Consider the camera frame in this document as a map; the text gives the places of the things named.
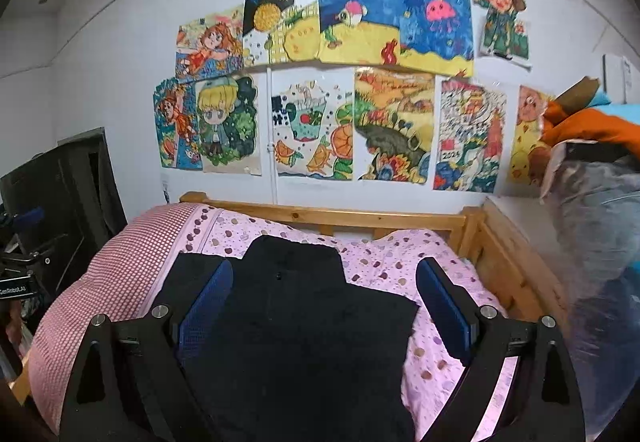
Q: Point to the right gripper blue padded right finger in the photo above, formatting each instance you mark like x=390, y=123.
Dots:
x=451, y=308

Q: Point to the black cabinet at left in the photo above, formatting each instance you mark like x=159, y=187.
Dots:
x=57, y=211

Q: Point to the swimming girl drawing upper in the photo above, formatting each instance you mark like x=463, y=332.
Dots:
x=210, y=47

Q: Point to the landscape fields drawing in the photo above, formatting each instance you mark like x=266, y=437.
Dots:
x=394, y=114

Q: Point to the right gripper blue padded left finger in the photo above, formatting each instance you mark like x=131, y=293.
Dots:
x=203, y=313

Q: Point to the orange cloth on pile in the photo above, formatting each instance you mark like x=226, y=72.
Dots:
x=615, y=124

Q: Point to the yellow bear drawing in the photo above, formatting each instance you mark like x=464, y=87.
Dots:
x=529, y=156

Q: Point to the blond child drawing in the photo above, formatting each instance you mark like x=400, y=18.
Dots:
x=227, y=118

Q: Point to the sun and yellow drawing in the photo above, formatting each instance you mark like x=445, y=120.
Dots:
x=280, y=31

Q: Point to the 2024 dragon drawing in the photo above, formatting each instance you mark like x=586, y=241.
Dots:
x=470, y=137

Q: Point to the orange haired mermaid drawing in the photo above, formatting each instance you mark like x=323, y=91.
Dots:
x=176, y=124

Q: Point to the wooden bed frame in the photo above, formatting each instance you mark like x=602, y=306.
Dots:
x=507, y=264

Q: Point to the black garment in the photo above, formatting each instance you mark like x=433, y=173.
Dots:
x=297, y=353

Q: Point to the pink apple print bedsheet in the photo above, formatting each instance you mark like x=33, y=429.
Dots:
x=386, y=264

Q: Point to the pink jellyfish drawing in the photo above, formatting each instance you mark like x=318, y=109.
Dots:
x=436, y=36

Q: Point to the plastic bagged clothes pile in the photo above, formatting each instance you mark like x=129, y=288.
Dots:
x=591, y=191

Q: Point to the fish underwater drawing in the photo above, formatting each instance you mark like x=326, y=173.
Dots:
x=359, y=32

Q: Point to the orange slices drink drawing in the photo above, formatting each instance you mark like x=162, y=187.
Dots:
x=312, y=114

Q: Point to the red haired child drawing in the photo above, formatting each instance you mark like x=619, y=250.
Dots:
x=504, y=33

